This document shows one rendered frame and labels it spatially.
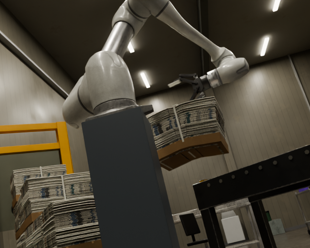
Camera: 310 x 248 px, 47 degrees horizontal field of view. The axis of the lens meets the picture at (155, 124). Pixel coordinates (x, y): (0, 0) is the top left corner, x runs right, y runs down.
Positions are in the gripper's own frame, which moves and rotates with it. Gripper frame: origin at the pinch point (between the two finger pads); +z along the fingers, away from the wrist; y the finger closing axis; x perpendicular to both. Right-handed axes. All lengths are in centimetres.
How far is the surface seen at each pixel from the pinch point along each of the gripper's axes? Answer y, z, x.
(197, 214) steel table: 19, 115, 460
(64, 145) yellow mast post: -44, 130, 98
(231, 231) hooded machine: 47, 164, 1070
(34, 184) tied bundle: 21, 87, -12
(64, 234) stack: 58, 49, -51
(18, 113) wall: -276, 384, 377
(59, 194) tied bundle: 28, 79, -2
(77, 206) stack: 49, 43, -46
